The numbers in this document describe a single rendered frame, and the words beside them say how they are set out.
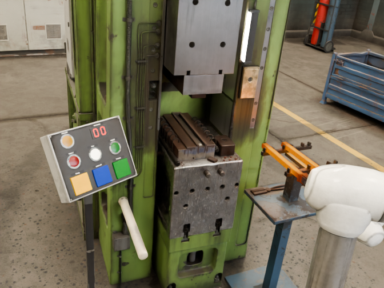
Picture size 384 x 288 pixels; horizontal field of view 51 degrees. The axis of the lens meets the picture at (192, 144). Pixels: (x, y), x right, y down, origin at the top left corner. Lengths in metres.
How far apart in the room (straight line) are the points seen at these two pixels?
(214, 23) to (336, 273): 1.15
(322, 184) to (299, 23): 9.12
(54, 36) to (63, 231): 4.52
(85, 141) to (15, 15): 5.36
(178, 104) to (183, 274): 1.01
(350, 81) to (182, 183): 3.96
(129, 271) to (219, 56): 1.42
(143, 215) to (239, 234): 0.72
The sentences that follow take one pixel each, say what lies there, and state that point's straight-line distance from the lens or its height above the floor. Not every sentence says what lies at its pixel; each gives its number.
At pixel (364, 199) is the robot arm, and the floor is 1.38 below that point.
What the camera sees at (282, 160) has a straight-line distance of 2.04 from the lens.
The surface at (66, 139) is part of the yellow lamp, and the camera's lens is 1.69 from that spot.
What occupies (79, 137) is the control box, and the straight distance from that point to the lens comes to 1.72.
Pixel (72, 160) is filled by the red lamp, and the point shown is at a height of 1.10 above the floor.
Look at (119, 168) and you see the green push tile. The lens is 1.79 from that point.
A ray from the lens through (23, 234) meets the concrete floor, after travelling 3.11.
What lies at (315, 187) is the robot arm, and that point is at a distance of 1.11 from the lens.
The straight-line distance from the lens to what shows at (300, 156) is 2.12.
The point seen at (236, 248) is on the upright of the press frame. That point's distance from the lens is 2.81.
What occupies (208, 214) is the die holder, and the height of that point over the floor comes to 0.59.
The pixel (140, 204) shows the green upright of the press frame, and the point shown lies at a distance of 2.31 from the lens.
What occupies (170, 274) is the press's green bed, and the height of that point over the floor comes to 0.20.
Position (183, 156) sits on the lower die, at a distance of 2.05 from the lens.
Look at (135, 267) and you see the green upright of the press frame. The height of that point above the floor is 0.12.
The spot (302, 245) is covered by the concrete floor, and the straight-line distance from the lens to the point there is 3.15.
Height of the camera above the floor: 1.93
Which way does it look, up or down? 27 degrees down
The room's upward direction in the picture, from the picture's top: 5 degrees clockwise
